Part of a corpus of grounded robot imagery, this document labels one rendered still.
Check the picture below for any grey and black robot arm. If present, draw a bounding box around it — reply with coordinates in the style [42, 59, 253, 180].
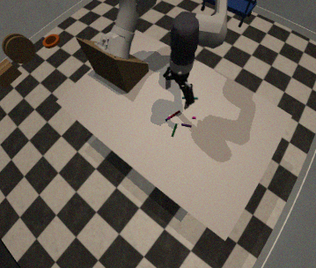
[94, 0, 228, 75]

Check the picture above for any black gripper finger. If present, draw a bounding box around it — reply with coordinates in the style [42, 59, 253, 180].
[177, 80, 195, 109]
[163, 66, 174, 90]

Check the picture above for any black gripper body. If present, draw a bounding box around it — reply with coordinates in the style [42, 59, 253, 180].
[171, 70, 189, 86]

